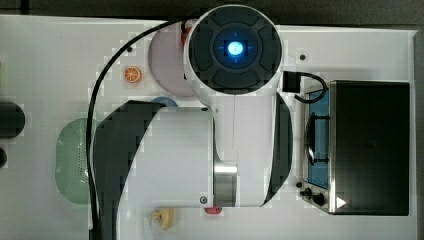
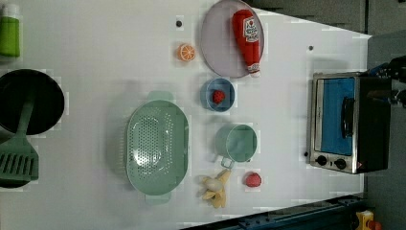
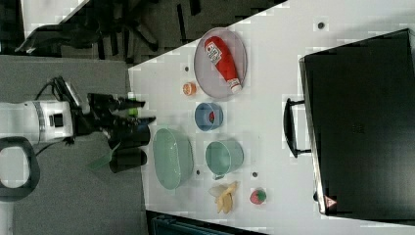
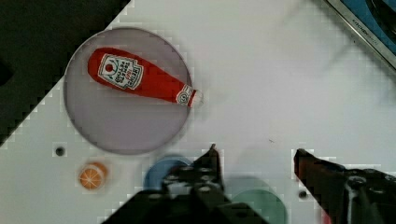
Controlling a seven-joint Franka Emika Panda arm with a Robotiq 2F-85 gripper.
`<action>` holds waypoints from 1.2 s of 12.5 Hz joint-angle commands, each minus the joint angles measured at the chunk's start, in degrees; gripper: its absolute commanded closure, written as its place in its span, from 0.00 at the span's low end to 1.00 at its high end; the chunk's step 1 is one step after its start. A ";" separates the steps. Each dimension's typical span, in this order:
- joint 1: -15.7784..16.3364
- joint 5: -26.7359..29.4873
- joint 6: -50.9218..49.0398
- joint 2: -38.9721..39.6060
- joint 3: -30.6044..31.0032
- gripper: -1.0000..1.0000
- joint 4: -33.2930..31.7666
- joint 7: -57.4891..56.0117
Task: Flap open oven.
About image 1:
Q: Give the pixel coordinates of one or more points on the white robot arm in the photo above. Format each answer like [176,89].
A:
[234,150]

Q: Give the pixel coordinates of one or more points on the black steel toaster oven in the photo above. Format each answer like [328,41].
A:
[369,150]

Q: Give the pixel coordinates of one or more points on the blue small bowl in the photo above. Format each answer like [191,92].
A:
[163,101]

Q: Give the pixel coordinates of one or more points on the lilac round plate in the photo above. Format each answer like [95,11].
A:
[165,59]

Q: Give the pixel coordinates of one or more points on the red ketchup bottle toy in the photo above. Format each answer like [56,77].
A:
[185,27]

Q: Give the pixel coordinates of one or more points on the red round fruit toy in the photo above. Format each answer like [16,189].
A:
[213,210]

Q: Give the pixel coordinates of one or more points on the orange slice toy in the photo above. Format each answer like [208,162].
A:
[132,74]

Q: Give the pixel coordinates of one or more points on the peeled banana toy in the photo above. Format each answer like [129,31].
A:
[165,216]

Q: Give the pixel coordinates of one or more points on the green oval colander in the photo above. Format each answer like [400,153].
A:
[71,173]

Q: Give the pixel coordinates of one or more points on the black frying pan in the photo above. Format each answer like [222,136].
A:
[12,120]

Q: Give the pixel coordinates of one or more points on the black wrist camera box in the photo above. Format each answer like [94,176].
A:
[291,82]

